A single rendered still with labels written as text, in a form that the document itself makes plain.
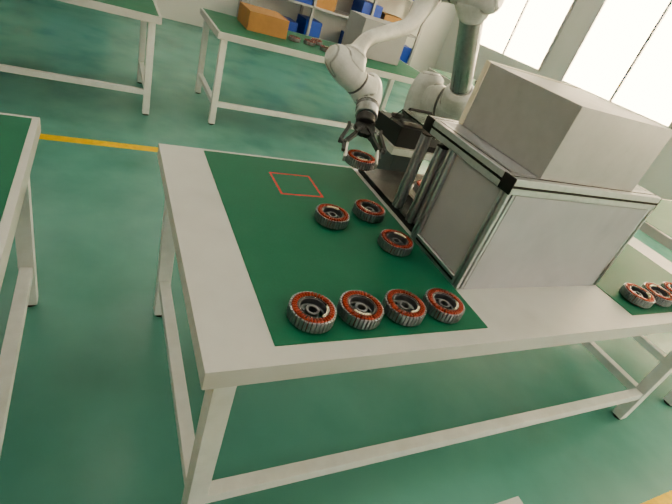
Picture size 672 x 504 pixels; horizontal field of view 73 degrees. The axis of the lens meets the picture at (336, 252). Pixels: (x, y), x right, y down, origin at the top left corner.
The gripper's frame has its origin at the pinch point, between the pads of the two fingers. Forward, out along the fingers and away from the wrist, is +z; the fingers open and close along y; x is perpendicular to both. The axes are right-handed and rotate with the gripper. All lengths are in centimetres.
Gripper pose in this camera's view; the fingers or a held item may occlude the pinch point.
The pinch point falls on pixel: (360, 158)
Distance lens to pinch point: 166.8
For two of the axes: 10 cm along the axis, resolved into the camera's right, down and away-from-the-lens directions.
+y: -9.6, -2.3, -1.7
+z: -1.3, 8.8, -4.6
